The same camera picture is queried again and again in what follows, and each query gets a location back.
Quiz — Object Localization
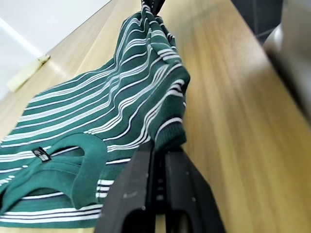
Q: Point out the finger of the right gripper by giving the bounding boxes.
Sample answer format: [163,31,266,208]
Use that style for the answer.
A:
[142,0,166,16]

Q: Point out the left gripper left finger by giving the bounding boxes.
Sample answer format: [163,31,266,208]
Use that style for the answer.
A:
[94,141,156,233]

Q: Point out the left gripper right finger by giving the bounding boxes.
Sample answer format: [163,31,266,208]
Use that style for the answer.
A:
[154,148,227,233]

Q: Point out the robot body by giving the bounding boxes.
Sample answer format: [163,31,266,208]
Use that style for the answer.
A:
[263,22,311,120]

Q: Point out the green white striped T-shirt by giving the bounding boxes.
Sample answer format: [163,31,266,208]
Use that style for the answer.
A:
[0,0,191,230]

